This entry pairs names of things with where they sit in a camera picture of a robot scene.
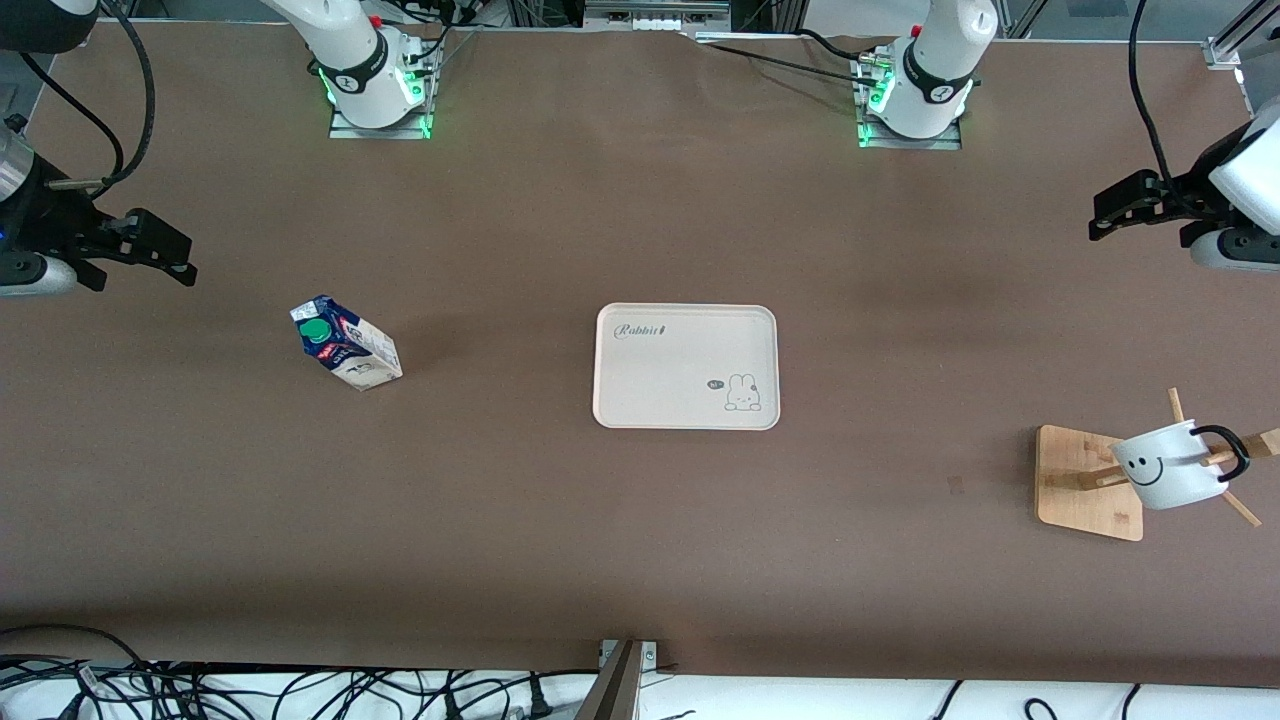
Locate white smiley face mug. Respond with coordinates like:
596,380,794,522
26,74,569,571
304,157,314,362
1112,420,1251,512

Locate blue white milk carton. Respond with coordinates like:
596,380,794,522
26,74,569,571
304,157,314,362
290,295,404,391

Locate cream rabbit print tray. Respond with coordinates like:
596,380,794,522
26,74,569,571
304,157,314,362
593,303,781,432

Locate wooden mug rack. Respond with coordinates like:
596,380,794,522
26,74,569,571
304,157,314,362
1036,388,1280,543

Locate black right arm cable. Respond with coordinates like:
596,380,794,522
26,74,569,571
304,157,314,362
45,0,158,191
18,50,126,176

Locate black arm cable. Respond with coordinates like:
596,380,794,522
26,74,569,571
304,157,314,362
1128,0,1216,221
18,50,126,176
45,0,158,191

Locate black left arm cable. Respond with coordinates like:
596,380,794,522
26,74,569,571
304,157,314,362
1128,0,1216,221

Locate aluminium frame profile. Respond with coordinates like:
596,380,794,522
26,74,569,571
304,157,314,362
1203,0,1280,71

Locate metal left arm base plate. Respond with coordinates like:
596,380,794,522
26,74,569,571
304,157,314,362
858,55,963,151

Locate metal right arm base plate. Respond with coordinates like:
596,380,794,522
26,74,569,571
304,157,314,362
328,40,441,140

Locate black cable on table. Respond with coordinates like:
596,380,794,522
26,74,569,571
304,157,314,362
690,35,881,89

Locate tangled black floor cables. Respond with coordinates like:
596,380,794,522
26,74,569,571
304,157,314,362
0,625,601,720

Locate grey metal post with bracket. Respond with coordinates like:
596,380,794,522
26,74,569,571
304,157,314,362
575,640,659,720

